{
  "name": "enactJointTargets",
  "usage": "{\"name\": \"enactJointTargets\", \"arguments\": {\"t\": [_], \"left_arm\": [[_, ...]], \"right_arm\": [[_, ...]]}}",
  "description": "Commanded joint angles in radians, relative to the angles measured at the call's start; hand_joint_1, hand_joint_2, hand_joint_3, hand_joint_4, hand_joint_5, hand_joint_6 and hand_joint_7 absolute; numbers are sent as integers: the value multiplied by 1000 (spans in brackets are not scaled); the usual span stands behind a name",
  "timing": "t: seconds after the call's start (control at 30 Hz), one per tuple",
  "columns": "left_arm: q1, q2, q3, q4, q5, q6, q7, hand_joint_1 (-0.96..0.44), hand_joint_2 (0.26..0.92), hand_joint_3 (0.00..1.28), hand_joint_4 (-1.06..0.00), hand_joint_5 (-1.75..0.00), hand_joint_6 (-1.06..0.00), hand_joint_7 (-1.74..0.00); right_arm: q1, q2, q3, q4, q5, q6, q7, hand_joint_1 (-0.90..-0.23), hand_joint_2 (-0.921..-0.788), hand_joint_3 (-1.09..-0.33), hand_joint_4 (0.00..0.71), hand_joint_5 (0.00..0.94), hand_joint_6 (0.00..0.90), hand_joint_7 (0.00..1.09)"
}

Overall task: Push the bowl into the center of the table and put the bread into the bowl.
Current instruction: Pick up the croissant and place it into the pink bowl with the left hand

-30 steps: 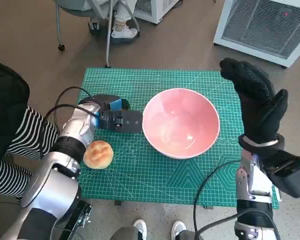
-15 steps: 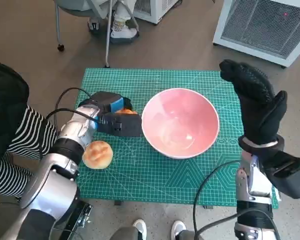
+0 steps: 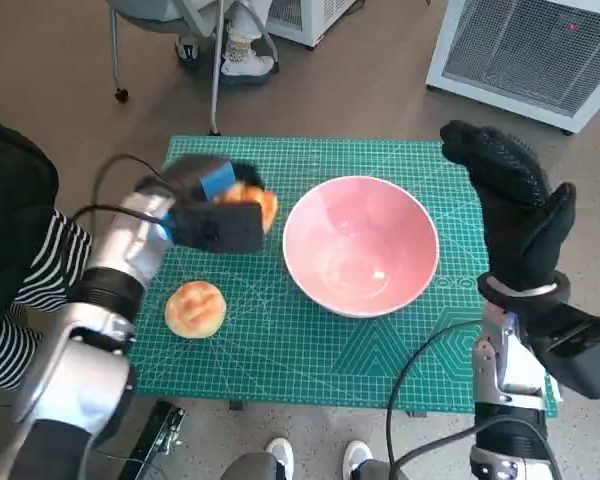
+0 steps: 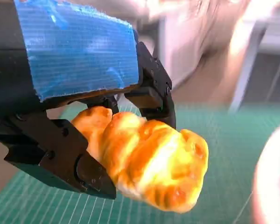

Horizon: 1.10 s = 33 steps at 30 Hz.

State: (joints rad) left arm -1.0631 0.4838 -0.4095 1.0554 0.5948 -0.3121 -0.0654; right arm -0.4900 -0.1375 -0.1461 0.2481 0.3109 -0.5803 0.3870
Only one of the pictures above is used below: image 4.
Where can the pink bowl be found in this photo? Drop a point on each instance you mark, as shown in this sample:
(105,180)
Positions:
(275,175)

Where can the large white mesh cabinet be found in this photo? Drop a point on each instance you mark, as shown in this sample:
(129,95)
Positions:
(273,77)

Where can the green cutting mat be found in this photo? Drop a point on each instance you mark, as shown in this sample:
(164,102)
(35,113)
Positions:
(224,163)

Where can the braided toy bread loaf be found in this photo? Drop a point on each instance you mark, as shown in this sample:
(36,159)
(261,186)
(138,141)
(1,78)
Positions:
(154,158)

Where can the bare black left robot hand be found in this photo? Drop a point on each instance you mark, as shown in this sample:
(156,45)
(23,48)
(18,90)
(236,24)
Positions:
(79,53)

